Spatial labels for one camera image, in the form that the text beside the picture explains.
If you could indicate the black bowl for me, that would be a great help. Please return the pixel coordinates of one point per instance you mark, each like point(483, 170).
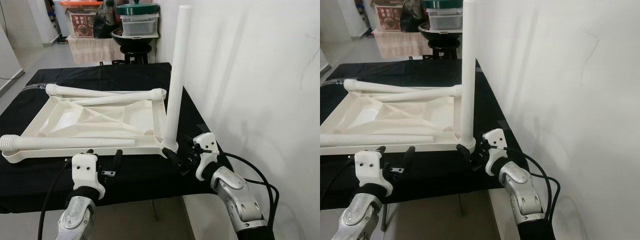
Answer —
point(131, 42)
point(437, 36)

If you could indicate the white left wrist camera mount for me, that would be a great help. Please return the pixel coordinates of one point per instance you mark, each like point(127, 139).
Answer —
point(370, 167)
point(85, 172)

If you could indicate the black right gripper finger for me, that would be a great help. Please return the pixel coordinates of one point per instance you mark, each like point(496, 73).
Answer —
point(189, 144)
point(464, 153)
point(484, 141)
point(171, 157)

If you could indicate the cream plastic children table top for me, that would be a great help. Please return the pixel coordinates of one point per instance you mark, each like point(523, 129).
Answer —
point(100, 120)
point(400, 112)

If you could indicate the black tablecloth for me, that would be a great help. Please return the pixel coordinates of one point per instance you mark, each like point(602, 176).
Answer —
point(400, 70)
point(125, 77)

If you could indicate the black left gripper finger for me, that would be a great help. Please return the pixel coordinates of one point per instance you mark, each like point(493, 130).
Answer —
point(381, 149)
point(408, 159)
point(117, 161)
point(90, 152)

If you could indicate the clear plastic bag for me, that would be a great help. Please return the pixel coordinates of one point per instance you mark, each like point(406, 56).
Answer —
point(32, 87)
point(332, 82)

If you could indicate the red printed carton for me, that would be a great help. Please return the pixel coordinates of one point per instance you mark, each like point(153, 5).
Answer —
point(81, 25)
point(390, 20)

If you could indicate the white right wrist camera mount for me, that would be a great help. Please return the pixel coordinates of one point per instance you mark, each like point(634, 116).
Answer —
point(495, 140)
point(206, 145)

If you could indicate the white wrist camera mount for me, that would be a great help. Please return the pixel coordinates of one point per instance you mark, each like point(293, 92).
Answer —
point(495, 140)
point(85, 172)
point(370, 167)
point(206, 145)

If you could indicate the orange lidded bin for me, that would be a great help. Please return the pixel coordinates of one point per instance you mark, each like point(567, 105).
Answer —
point(385, 2)
point(80, 5)

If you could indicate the black bag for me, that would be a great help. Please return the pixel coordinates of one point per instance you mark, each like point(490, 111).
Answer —
point(412, 17)
point(105, 22)

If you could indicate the white plastic table leg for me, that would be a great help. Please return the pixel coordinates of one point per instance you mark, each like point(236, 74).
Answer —
point(375, 140)
point(425, 94)
point(125, 97)
point(65, 143)
point(75, 91)
point(375, 86)
point(177, 75)
point(468, 75)

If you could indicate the white cabinet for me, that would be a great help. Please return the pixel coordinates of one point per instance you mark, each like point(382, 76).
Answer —
point(42, 20)
point(357, 17)

